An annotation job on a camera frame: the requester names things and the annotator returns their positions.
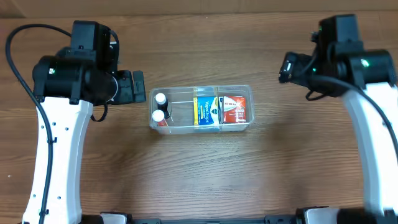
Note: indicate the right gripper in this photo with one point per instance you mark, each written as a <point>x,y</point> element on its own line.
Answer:
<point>286,70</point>

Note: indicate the orange tube with white cap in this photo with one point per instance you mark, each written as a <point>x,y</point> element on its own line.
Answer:
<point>158,118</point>

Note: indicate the clear plastic container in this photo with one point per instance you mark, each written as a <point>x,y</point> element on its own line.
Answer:
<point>181,108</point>

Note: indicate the blue yellow cough drops box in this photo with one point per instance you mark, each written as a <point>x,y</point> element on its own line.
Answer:
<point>206,110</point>

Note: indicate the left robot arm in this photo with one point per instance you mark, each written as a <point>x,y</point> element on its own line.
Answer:
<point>67,87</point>

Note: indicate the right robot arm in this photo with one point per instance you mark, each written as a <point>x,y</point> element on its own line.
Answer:
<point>366,81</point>

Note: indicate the black bottle with white cap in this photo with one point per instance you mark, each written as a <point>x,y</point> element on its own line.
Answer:
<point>162,104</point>

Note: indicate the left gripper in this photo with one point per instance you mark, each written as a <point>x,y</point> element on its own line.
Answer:
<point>138,86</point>

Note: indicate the red medicine sachet box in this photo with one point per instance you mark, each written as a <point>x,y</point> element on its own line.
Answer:
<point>234,109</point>

